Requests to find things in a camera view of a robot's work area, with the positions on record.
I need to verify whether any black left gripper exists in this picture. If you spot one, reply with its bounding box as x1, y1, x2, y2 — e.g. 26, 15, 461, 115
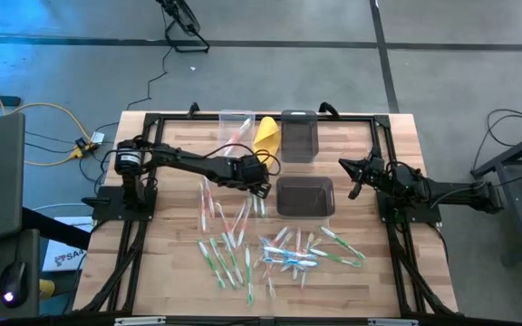
228, 153, 273, 199

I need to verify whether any black aluminium table frame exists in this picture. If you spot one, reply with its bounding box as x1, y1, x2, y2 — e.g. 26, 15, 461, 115
73, 110, 459, 318

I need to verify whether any clear plastic bin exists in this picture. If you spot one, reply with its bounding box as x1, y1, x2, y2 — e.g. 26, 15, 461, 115
214, 109, 256, 164

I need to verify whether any black computer mouse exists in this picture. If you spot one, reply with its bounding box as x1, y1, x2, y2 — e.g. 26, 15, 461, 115
0, 261, 29, 309

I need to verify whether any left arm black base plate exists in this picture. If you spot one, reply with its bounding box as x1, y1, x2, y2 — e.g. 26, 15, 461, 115
82, 184, 158, 222

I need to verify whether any blue white toothbrush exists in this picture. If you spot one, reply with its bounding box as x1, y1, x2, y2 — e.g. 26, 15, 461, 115
258, 235, 289, 259
262, 245, 319, 262
263, 256, 321, 270

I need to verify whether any small yellow object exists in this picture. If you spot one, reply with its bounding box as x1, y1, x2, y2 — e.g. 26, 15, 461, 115
38, 279, 57, 300

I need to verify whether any green white toothbrush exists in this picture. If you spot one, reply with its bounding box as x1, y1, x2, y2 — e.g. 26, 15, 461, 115
208, 237, 239, 289
308, 247, 363, 269
197, 239, 227, 290
318, 225, 367, 261
244, 245, 255, 307
220, 232, 246, 286

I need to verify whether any dark grey desk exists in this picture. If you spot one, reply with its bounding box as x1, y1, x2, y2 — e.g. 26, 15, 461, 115
0, 228, 41, 321

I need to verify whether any grey edge bracket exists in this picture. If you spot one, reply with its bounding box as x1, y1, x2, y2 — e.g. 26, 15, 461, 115
114, 315, 167, 326
368, 317, 420, 326

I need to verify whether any white printed box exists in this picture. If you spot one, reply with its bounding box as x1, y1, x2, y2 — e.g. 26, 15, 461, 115
41, 216, 94, 273

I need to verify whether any tall dark tinted bin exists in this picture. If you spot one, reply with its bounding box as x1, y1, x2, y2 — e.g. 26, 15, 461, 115
280, 109, 320, 164

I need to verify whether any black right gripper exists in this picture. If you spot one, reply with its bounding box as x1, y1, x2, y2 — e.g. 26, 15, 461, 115
338, 151, 392, 200

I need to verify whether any dark side table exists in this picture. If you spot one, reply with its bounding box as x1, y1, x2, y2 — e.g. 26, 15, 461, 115
470, 124, 522, 268

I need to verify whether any flat dark tinted bin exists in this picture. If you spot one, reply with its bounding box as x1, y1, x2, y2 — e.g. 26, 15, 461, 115
275, 175, 337, 219

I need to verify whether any black yellow plug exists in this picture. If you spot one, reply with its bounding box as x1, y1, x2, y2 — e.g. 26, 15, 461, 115
68, 138, 99, 159

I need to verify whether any black cables bundle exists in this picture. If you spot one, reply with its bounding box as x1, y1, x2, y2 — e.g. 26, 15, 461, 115
471, 108, 522, 173

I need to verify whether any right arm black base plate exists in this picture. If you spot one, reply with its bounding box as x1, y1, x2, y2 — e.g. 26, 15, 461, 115
376, 186, 443, 224

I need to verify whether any yellow floor cable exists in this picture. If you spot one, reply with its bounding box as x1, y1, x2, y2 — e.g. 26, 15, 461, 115
0, 74, 94, 167

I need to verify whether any yellow cloth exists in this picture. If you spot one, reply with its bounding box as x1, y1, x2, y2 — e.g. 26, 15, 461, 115
252, 116, 283, 169

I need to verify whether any black floor cable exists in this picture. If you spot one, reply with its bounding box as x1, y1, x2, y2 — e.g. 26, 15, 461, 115
127, 44, 174, 112

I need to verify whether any black diagonal bar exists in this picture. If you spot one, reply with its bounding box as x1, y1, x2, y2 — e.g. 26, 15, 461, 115
20, 206, 92, 250

